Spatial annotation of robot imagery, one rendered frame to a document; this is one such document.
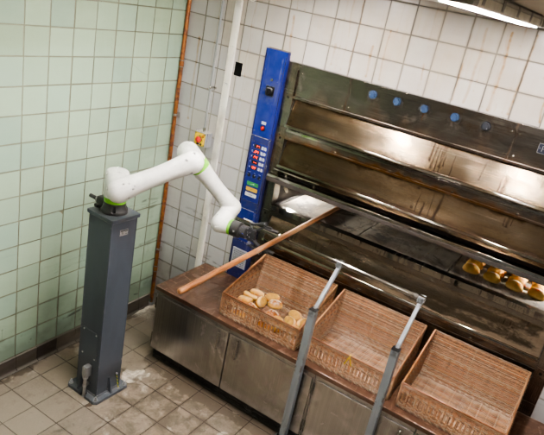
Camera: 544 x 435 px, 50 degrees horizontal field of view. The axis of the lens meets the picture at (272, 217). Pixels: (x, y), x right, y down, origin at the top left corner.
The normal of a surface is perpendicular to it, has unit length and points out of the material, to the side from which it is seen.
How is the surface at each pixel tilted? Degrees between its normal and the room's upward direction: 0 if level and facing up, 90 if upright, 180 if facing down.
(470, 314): 70
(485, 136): 90
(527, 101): 90
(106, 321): 90
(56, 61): 90
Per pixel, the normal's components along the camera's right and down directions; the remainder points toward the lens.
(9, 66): 0.83, 0.34
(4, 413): 0.18, -0.91
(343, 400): -0.53, 0.23
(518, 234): -0.43, -0.15
